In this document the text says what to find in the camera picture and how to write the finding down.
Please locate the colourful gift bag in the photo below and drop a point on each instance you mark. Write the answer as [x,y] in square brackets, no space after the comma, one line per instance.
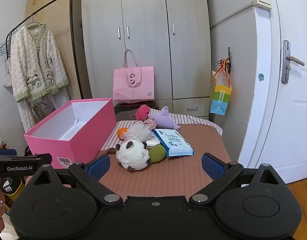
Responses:
[219,97]

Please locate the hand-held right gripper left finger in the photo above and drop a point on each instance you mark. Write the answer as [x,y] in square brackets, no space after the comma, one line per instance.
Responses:
[99,166]

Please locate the white door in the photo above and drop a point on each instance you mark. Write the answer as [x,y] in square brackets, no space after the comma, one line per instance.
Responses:
[293,130]

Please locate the purple plush toy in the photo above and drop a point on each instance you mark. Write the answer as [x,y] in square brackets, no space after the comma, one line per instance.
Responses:
[163,120]

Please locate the cream tote bag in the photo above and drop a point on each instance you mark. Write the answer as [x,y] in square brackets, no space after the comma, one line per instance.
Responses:
[8,75]

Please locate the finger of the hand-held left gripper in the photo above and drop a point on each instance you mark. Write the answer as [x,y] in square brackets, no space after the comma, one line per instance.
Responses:
[7,152]
[47,160]

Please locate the white brown plush dog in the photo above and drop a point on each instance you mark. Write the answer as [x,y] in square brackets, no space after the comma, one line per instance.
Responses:
[132,155]

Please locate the teal round door sticker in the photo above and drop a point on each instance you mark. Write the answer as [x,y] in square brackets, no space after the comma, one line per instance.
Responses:
[261,77]

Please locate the black wall hook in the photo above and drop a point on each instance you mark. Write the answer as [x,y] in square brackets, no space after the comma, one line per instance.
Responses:
[228,55]

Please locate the blue white wipes pack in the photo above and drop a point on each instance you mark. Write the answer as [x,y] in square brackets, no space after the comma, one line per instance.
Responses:
[173,142]

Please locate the pink cardboard box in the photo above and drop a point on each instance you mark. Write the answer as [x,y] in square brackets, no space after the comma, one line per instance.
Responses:
[88,135]

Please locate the pink paper bag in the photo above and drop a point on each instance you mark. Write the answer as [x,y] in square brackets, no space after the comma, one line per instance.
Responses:
[133,85]

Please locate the orange makeup sponge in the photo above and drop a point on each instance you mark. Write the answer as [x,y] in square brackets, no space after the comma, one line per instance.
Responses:
[121,133]

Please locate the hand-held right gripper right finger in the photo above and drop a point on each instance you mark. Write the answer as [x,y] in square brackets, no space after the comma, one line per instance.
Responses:
[213,166]

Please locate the yellow trimmed bag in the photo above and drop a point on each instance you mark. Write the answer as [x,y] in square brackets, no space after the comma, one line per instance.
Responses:
[12,190]

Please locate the pink fluffy pompom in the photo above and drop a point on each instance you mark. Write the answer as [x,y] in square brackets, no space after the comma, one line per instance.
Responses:
[142,112]

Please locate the white mesh gauze bag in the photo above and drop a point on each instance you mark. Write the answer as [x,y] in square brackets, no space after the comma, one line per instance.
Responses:
[138,131]

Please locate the white green fleece robe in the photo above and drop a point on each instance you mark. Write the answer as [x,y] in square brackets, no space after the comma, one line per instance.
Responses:
[36,60]

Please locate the green round toy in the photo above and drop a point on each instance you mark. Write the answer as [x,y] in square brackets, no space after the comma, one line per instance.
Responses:
[158,153]

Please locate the white fleece pajama pants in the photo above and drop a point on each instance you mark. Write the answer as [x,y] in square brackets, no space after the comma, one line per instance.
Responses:
[38,110]

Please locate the grey wardrobe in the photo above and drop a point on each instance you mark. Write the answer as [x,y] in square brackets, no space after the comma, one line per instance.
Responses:
[143,17]

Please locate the black clothes rack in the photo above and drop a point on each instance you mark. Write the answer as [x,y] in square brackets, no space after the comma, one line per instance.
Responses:
[74,42]

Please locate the teal clothes hangers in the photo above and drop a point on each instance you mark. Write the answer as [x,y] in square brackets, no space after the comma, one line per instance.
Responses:
[3,47]

